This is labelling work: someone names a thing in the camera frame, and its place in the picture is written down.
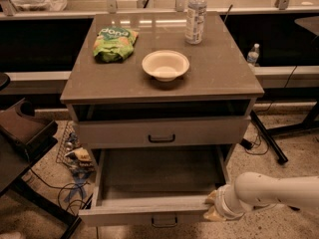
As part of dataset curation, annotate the small water bottle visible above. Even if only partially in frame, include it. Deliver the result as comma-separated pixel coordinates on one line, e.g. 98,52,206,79
247,43,260,67

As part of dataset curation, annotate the grey drawer cabinet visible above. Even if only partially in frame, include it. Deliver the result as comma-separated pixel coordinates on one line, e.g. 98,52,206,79
61,12,263,160

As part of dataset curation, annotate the dark side table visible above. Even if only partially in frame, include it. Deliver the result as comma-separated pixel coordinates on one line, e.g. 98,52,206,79
0,99,81,239

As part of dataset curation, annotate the black floor cable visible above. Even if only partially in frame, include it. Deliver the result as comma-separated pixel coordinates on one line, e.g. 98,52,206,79
29,167,94,217

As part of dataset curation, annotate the black table leg bar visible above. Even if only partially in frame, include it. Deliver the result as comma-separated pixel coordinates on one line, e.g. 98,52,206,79
250,112,288,165

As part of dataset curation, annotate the wire mesh basket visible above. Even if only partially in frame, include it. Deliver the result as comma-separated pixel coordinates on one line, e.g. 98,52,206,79
56,121,77,164

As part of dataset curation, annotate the white paper bowl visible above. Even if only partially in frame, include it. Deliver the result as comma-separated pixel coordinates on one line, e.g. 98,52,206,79
142,50,189,82

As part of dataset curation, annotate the large clear water bottle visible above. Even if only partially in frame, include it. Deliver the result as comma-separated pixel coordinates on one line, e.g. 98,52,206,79
185,0,207,45

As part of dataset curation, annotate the green snack bag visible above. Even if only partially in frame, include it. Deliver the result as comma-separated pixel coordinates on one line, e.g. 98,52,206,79
93,26,139,63

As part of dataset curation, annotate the grey drawer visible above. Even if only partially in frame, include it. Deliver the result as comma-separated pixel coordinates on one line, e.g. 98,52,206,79
73,117,250,148
80,145,228,228

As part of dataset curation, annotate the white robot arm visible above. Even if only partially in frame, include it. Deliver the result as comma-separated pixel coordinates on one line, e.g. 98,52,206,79
203,172,319,221

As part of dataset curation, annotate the blue ribbon clutter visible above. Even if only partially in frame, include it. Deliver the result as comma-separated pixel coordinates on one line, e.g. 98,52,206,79
64,171,92,202

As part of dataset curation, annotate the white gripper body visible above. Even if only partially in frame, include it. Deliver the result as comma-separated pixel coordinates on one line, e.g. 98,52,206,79
214,184,253,220

